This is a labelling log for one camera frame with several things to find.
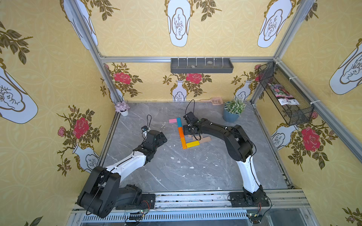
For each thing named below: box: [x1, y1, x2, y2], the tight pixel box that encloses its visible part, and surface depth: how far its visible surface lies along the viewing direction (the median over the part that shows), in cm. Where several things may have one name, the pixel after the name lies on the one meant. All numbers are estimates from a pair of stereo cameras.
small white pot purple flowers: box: [114, 100, 131, 117], surface depth 107 cm
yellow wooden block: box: [185, 140, 201, 149], surface depth 97 cm
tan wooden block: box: [199, 136, 212, 144], surface depth 99 cm
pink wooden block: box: [168, 118, 178, 124], surface depth 109 cm
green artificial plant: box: [224, 97, 247, 115], surface depth 99 cm
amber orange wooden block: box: [180, 137, 188, 150], surface depth 97 cm
